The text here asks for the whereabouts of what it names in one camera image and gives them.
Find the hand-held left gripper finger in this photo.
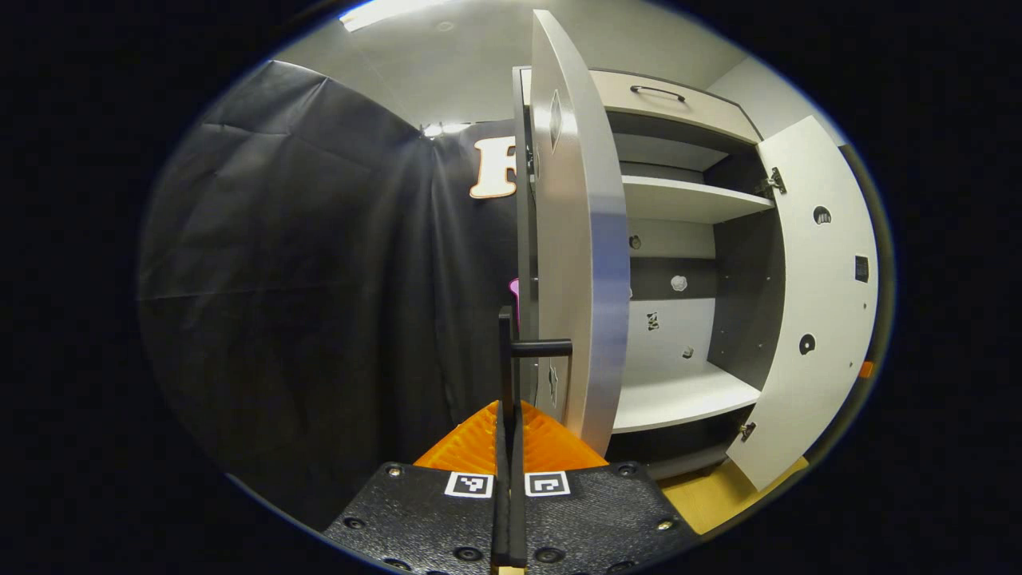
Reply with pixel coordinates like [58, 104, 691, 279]
[323, 399, 512, 575]
[509, 399, 699, 575]

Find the white cabinet shelf board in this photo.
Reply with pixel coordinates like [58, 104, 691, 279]
[621, 175, 775, 224]

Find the black door handle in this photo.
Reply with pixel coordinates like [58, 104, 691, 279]
[498, 306, 573, 448]

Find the black backdrop cloth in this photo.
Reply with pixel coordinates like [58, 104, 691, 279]
[137, 60, 532, 532]

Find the white double-door shoe cabinet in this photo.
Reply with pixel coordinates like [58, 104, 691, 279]
[511, 10, 895, 492]

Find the white cabinet door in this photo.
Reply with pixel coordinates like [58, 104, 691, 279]
[529, 10, 632, 458]
[725, 116, 879, 492]

